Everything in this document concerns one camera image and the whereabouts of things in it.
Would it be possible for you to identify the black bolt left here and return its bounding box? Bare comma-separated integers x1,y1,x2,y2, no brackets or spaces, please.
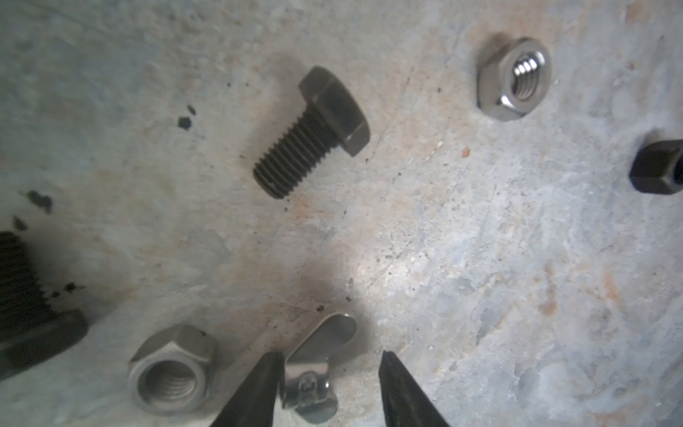
1,231,89,381

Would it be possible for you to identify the black bolt centre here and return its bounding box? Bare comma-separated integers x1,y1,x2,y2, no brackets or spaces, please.
253,66,371,199

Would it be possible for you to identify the black nut centre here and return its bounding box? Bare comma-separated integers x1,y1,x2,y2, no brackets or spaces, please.
629,140,682,195

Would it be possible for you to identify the silver hex nut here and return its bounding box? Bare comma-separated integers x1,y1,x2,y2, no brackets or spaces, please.
477,37,552,122
128,324,217,416

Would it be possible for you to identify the silver wing nut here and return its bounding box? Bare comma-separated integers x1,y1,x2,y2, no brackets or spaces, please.
279,312,358,425

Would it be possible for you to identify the black bolt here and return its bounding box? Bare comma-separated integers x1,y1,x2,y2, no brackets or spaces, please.
253,66,371,199
1,231,89,381

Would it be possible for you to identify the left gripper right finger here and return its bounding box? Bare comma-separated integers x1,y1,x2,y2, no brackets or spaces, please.
379,352,449,427

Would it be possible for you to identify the silver hex nut centre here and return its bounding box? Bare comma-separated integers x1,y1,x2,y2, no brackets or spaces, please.
477,37,552,122

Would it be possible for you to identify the silver hex nut left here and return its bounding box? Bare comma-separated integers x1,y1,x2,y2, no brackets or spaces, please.
128,324,217,416

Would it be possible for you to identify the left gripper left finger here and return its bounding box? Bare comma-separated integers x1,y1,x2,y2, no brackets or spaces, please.
210,352,284,427

